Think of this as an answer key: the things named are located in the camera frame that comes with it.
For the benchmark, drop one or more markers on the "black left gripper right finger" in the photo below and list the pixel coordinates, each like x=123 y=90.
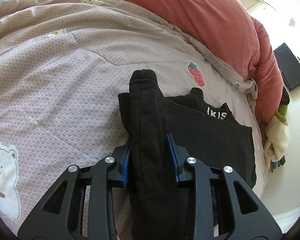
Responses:
x=179 y=154

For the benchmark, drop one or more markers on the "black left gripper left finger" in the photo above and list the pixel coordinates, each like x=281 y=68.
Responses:
x=120 y=173

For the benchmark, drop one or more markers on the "black orange-trimmed sweater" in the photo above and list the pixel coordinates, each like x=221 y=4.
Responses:
x=210 y=134

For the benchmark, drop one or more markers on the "cream and green plush pile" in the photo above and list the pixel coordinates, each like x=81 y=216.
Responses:
x=278 y=136

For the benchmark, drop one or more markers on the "strawberry print beige duvet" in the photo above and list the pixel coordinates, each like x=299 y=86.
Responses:
x=63 y=64

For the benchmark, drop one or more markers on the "pink rolled comforter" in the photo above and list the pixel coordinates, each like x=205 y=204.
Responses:
x=232 y=35

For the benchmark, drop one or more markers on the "black wall television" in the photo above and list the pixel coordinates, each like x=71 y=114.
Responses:
x=289 y=66

